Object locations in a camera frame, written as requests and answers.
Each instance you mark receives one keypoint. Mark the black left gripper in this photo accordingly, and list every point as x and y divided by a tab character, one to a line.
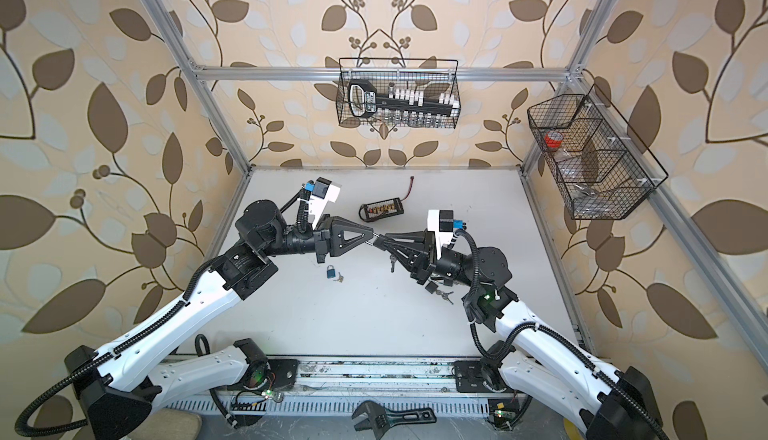
324	239

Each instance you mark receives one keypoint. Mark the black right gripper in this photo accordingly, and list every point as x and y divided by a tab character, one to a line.
426	263

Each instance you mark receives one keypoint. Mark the black padlock with ring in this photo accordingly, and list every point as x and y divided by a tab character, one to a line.
384	243

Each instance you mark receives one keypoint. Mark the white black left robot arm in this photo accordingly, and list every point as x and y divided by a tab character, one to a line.
119	384

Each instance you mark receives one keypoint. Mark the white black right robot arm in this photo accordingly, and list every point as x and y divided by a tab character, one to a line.
530	356

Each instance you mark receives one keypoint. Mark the black charging board yellow connectors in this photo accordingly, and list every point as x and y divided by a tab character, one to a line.
374	211

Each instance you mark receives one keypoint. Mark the black padlock near open shackle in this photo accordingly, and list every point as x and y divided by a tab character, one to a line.
434	289

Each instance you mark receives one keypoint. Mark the black socket tool set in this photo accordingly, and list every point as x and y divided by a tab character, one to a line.
365	101

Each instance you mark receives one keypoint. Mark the black adjustable wrench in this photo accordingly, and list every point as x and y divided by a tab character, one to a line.
379	420

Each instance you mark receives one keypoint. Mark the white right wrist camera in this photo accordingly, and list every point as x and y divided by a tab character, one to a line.
443	225

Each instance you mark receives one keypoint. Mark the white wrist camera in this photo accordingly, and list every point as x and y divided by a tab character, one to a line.
443	225
315	195

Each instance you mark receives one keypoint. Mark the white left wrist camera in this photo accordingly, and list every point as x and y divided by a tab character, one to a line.
315	195

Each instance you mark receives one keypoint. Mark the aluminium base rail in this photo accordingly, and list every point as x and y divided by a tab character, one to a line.
327	386

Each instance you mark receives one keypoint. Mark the black wire basket back wall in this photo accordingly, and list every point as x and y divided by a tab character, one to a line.
434	75

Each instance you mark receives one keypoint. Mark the black wire basket wall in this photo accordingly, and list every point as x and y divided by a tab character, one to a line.
434	75
604	168

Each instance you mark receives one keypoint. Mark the black wire basket right wall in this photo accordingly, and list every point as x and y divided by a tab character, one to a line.
604	168

